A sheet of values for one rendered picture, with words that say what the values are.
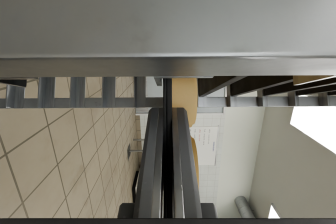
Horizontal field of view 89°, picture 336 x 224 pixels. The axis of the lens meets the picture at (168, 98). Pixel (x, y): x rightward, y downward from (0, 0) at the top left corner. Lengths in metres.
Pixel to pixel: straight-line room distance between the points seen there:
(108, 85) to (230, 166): 4.69
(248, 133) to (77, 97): 4.35
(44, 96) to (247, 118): 4.20
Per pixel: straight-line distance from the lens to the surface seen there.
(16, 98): 0.67
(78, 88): 0.57
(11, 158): 1.18
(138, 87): 0.52
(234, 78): 0.25
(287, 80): 0.31
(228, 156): 4.85
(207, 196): 5.58
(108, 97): 0.53
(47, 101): 0.62
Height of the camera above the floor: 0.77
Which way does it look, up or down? level
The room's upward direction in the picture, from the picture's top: 90 degrees clockwise
